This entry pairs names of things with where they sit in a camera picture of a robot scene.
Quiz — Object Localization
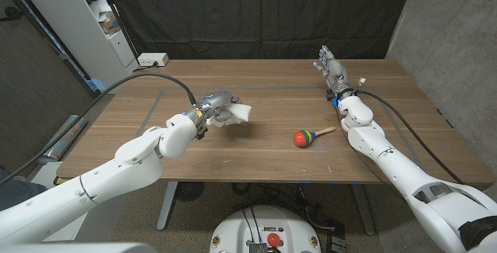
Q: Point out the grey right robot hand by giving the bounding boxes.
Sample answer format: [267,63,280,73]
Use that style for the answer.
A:
[312,44,353,95]

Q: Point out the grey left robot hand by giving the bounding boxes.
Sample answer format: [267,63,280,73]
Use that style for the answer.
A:
[182,91,244,130]

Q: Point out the white napkin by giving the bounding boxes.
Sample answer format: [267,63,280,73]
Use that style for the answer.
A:
[205,102,252,128]

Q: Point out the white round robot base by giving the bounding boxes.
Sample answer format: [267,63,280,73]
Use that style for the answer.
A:
[209,205,322,253]

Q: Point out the colourful striped wooden maraca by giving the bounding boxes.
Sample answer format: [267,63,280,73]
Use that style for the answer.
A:
[293,126,337,148]

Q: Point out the white power strip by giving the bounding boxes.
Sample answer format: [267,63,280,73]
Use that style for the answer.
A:
[137,52,170,68]

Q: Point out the black round floor fan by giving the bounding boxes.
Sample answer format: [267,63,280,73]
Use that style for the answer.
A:
[174,182,206,203]

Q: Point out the black fabric backdrop curtain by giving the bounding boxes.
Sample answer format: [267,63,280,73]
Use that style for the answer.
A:
[99,0,416,61]

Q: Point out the grey metal table leg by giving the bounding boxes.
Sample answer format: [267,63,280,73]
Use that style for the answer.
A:
[351,183,377,237]
[156,181,179,231]

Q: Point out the brown cardboard box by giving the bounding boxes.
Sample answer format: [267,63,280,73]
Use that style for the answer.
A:
[99,11,121,36]

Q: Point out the white crumpled papers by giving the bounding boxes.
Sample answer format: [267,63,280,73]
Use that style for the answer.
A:
[89,0,113,23]

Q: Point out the white shelf cabinet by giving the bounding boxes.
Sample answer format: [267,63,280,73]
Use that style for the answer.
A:
[11,0,140,95]

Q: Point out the black power brick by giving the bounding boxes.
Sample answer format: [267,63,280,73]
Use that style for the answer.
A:
[325,221,347,253]

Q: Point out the white robot torso edge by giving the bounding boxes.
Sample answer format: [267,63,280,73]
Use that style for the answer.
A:
[0,242,158,253]

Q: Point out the person leg in jeans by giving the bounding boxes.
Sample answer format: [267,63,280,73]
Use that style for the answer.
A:
[0,167,40,212]

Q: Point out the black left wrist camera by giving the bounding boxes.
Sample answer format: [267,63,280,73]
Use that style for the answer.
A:
[195,122,210,140]

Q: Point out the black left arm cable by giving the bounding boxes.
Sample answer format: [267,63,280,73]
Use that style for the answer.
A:
[0,72,198,186]

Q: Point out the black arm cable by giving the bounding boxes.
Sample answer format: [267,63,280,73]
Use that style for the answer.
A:
[356,88,465,185]
[0,72,198,186]

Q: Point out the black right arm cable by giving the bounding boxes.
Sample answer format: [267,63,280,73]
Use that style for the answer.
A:
[356,88,465,185]

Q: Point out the black door handle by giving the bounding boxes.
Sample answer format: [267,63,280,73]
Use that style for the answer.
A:
[0,5,23,23]

